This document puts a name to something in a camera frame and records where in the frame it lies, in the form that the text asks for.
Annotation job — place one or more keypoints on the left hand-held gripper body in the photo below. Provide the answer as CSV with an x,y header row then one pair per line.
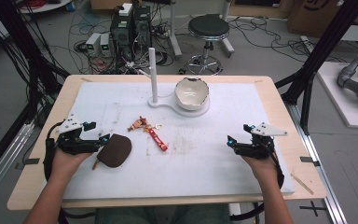
x,y
73,143

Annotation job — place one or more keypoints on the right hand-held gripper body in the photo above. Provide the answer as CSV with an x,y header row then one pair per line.
x,y
258,146

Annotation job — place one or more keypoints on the brown zip pouch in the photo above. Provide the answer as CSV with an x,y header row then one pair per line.
x,y
115,151

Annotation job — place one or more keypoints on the person's left hand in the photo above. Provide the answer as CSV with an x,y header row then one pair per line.
x,y
62,163

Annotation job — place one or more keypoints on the person's right hand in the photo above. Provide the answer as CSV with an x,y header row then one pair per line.
x,y
261,169

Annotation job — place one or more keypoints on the white table mat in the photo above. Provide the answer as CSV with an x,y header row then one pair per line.
x,y
199,169

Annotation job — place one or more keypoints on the black tape strip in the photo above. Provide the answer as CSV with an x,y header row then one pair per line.
x,y
31,161
309,160

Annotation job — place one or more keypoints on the thin wooden stick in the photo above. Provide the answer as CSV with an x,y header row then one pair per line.
x,y
302,184

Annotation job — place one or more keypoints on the white eggshell bowl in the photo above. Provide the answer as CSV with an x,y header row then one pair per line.
x,y
192,93

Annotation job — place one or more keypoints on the white stand with pole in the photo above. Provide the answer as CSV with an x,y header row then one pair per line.
x,y
153,77

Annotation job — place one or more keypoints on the grey power supply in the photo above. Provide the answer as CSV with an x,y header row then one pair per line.
x,y
105,45
93,43

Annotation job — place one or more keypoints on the white table leg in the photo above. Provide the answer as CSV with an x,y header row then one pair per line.
x,y
174,34
227,37

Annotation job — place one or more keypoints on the white platform board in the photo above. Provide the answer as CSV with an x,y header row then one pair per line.
x,y
338,96

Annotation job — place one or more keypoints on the person's legs in jeans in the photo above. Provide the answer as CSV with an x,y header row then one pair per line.
x,y
161,215

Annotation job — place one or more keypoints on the black computer tower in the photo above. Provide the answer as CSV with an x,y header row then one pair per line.
x,y
121,34
142,26

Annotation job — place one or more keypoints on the black round stool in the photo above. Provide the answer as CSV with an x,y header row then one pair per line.
x,y
209,27

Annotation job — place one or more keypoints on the white box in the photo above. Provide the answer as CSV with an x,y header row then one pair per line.
x,y
125,9

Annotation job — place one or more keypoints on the cardboard box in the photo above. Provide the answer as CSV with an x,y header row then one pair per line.
x,y
317,17

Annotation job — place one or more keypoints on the aluminium rail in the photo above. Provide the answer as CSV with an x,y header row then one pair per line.
x,y
320,168
6,163

